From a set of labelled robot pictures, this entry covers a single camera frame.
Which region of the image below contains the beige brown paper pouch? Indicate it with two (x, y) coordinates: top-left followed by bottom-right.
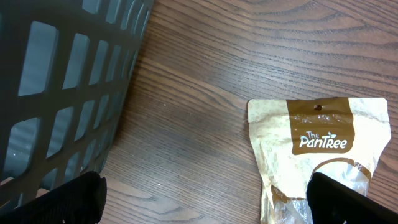
(248, 98), (391, 223)

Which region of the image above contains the grey plastic mesh basket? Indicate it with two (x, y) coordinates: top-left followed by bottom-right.
(1, 0), (154, 213)

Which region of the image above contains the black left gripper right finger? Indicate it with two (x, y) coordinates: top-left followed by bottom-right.
(307, 172), (397, 224)

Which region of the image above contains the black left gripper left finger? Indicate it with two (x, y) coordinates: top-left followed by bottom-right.
(1, 171), (106, 224)

